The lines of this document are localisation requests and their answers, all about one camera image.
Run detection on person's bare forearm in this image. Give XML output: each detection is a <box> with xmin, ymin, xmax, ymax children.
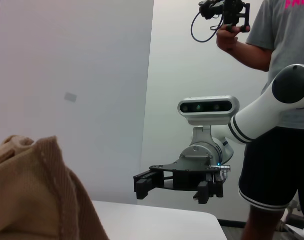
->
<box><xmin>226</xmin><ymin>39</ymin><xmax>274</xmax><ymax>73</ymax></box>

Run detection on black shorts with white stripes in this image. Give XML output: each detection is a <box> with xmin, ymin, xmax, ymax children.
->
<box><xmin>238</xmin><ymin>126</ymin><xmax>304</xmax><ymax>226</ymax></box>

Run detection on right gripper silver cable plug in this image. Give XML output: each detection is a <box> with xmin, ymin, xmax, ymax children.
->
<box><xmin>208</xmin><ymin>164</ymin><xmax>231</xmax><ymax>180</ymax></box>

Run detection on dark camera rig cable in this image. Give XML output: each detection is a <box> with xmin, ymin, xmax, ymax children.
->
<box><xmin>190</xmin><ymin>10</ymin><xmax>226</xmax><ymax>43</ymax></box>

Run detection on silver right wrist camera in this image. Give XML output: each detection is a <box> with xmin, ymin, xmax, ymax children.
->
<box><xmin>177</xmin><ymin>95</ymin><xmax>240</xmax><ymax>126</ymax></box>

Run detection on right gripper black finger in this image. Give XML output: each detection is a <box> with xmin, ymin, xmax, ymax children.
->
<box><xmin>193</xmin><ymin>172</ymin><xmax>224</xmax><ymax>205</ymax></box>
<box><xmin>133</xmin><ymin>169</ymin><xmax>165</xmax><ymax>200</ymax></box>

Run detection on person's bare hand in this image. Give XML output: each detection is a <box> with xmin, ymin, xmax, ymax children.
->
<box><xmin>216</xmin><ymin>23</ymin><xmax>251</xmax><ymax>53</ymax></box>

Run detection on white office chair base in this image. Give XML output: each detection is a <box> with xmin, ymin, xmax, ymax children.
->
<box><xmin>276</xmin><ymin>198</ymin><xmax>304</xmax><ymax>240</ymax></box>

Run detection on gray t-shirt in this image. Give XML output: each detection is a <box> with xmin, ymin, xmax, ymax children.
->
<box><xmin>245</xmin><ymin>0</ymin><xmax>304</xmax><ymax>131</ymax></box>

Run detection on khaki canvas food bag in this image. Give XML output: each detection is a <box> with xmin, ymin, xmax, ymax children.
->
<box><xmin>0</xmin><ymin>134</ymin><xmax>110</xmax><ymax>240</ymax></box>

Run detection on person's bare leg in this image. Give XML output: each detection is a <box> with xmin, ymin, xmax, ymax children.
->
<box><xmin>243</xmin><ymin>202</ymin><xmax>285</xmax><ymax>240</ymax></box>

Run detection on black handheld camera rig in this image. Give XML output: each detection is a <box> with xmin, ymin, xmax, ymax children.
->
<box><xmin>198</xmin><ymin>0</ymin><xmax>251</xmax><ymax>33</ymax></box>

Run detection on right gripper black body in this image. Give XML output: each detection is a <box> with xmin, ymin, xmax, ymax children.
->
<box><xmin>149</xmin><ymin>159</ymin><xmax>221</xmax><ymax>191</ymax></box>

